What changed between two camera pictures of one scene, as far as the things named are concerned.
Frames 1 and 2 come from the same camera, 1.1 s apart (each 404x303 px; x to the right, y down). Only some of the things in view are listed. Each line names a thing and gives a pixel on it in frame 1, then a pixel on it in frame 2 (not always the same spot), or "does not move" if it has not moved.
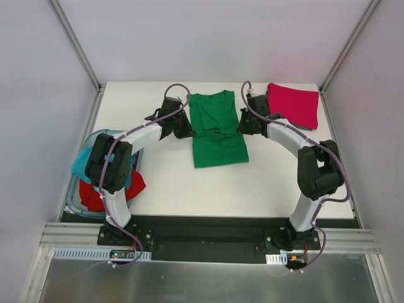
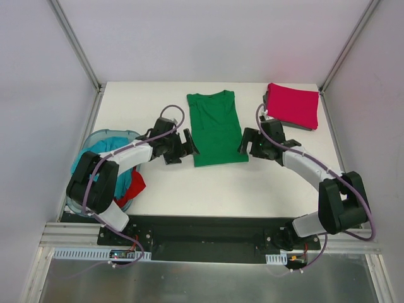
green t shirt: x=216 y=138 does not move
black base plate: x=207 y=238 does not move
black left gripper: x=184 y=125 to x=180 y=146
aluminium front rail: x=74 y=235 does not move
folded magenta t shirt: x=298 y=107 does not move
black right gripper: x=247 y=122 to x=252 y=144
